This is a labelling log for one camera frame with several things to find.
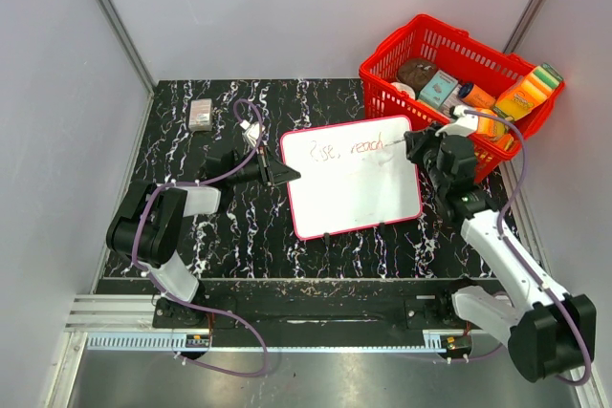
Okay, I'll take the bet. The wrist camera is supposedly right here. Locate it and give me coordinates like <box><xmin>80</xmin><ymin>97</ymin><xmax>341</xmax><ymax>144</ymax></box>
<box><xmin>435</xmin><ymin>105</ymin><xmax>478</xmax><ymax>138</ymax></box>
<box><xmin>240</xmin><ymin>120</ymin><xmax>264</xmax><ymax>148</ymax></box>

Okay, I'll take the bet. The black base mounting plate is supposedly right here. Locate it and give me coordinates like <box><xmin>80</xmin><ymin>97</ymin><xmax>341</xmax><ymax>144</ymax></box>
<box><xmin>152</xmin><ymin>279</ymin><xmax>476</xmax><ymax>349</ymax></box>

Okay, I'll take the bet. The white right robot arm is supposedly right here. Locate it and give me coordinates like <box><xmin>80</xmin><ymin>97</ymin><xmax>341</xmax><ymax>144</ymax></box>
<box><xmin>404</xmin><ymin>125</ymin><xmax>597</xmax><ymax>386</ymax></box>

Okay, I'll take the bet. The white tape roll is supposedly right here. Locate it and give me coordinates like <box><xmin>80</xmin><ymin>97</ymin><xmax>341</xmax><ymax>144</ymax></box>
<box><xmin>391</xmin><ymin>81</ymin><xmax>416</xmax><ymax>99</ymax></box>

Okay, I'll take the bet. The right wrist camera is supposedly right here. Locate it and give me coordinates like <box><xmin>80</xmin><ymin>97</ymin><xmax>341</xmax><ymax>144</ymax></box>
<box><xmin>435</xmin><ymin>105</ymin><xmax>478</xmax><ymax>138</ymax></box>

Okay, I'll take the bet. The teal white carton box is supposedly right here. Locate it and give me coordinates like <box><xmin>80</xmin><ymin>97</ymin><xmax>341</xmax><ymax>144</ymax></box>
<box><xmin>418</xmin><ymin>70</ymin><xmax>460</xmax><ymax>116</ymax></box>

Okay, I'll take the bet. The brown round bread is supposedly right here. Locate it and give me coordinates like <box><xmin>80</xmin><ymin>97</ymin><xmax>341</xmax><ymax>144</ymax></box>
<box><xmin>396</xmin><ymin>58</ymin><xmax>438</xmax><ymax>91</ymax></box>

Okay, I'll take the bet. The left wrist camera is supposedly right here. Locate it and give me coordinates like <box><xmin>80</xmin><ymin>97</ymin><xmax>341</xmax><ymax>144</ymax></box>
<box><xmin>240</xmin><ymin>120</ymin><xmax>264</xmax><ymax>148</ymax></box>

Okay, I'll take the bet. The striped sponge stack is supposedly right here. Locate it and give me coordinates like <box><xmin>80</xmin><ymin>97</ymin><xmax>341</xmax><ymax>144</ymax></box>
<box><xmin>473</xmin><ymin>108</ymin><xmax>508</xmax><ymax>141</ymax></box>

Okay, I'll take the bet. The red plastic basket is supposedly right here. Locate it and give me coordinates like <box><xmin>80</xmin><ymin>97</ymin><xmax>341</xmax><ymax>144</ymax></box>
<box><xmin>358</xmin><ymin>13</ymin><xmax>566</xmax><ymax>189</ymax></box>

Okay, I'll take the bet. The yellow sponge pack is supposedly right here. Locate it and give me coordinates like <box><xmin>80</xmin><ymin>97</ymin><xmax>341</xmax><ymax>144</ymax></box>
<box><xmin>492</xmin><ymin>63</ymin><xmax>564</xmax><ymax>121</ymax></box>

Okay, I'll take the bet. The pink framed whiteboard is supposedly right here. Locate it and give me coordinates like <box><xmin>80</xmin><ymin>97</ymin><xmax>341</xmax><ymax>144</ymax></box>
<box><xmin>280</xmin><ymin>116</ymin><xmax>422</xmax><ymax>241</ymax></box>

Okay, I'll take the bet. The small pink white box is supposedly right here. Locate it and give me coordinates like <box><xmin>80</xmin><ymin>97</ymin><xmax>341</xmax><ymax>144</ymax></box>
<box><xmin>187</xmin><ymin>98</ymin><xmax>213</xmax><ymax>132</ymax></box>

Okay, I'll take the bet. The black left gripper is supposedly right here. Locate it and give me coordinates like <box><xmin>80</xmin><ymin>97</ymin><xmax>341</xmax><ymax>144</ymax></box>
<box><xmin>227</xmin><ymin>145</ymin><xmax>300</xmax><ymax>188</ymax></box>

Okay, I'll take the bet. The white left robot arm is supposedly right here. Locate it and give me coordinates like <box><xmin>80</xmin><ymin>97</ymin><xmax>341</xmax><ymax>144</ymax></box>
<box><xmin>106</xmin><ymin>146</ymin><xmax>301</xmax><ymax>328</ymax></box>

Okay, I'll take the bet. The white slotted cable duct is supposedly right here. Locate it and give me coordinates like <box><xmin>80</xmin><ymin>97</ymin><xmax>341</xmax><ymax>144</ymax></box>
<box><xmin>87</xmin><ymin>332</ymin><xmax>210</xmax><ymax>352</ymax></box>

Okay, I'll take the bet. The orange cylindrical can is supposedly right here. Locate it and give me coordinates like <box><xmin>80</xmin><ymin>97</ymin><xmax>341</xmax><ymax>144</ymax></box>
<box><xmin>458</xmin><ymin>82</ymin><xmax>496</xmax><ymax>109</ymax></box>

